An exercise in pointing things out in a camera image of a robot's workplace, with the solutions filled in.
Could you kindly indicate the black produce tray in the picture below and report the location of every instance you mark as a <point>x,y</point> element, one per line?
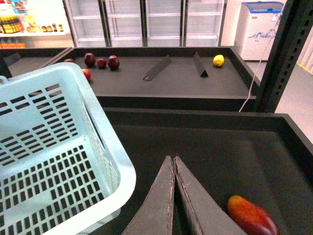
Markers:
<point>265,158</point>
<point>233,87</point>
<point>23,60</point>

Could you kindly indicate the light blue plastic basket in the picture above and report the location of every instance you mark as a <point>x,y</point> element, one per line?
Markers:
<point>63,169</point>

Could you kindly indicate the black divider strip right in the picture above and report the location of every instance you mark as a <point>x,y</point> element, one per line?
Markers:
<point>199,66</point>

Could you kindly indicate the black perforated post right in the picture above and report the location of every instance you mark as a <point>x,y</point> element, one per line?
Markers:
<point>294,27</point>

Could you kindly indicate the dark red apple behind orange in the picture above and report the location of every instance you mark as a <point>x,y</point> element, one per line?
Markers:
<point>69,60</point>

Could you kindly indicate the dark red apple rear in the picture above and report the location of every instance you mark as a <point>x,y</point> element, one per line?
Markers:
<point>89,59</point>

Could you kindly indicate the black upper right produce tray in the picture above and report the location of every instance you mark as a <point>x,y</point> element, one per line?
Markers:
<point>233,87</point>

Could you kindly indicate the yellow lemon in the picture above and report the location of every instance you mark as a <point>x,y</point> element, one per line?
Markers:
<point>218,61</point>

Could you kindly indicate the red orange mango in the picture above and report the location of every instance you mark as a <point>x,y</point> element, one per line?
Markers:
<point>251,218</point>

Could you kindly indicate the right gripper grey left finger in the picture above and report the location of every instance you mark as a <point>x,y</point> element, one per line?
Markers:
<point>155,216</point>

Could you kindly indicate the black lower right produce tray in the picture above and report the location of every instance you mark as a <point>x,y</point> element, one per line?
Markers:
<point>265,158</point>

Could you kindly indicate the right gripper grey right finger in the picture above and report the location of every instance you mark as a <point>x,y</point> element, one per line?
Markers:
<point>204,215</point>

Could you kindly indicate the white shelf with bottles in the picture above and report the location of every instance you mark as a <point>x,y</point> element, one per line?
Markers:
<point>34,24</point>

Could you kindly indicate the small dark red apple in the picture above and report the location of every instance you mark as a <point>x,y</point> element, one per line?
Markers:
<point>101,63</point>

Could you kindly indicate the glass door refrigerator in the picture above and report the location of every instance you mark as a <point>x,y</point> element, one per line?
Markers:
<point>145,23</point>

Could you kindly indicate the black divider strip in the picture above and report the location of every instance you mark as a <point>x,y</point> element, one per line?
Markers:
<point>199,66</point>
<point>154,71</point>

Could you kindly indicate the black upper left produce tray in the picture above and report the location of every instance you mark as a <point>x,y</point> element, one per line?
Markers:
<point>23,60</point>

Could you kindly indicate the white chest freezer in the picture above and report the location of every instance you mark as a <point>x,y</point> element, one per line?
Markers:
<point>256,29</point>

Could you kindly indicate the black divider strip left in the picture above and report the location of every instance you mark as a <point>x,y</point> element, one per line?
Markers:
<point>154,71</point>

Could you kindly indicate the red yellow apple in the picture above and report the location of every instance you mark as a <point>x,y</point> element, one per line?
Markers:
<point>87,74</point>

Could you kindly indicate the large dark red apple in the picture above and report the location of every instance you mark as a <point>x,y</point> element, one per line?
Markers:
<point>113,62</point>

